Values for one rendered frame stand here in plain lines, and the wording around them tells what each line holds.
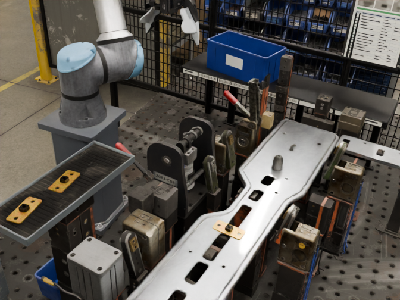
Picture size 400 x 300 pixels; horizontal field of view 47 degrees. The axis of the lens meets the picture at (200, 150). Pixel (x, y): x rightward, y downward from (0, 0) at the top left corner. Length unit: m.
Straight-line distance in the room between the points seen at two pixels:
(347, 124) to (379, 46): 0.37
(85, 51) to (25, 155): 2.08
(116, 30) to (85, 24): 2.51
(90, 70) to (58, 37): 2.80
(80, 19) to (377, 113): 2.75
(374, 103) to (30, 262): 1.39
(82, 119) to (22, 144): 2.11
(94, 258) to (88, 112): 0.59
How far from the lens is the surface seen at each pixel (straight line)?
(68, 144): 1.53
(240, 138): 1.64
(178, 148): 1.22
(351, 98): 1.96
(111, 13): 1.49
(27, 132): 3.72
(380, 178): 2.12
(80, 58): 1.42
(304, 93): 1.94
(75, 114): 1.49
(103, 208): 1.66
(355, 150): 1.67
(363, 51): 1.99
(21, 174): 3.28
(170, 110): 2.42
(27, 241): 1.03
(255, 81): 1.56
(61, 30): 4.19
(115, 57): 1.47
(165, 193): 1.24
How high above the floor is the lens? 1.85
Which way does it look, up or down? 33 degrees down
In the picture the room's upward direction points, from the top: 3 degrees clockwise
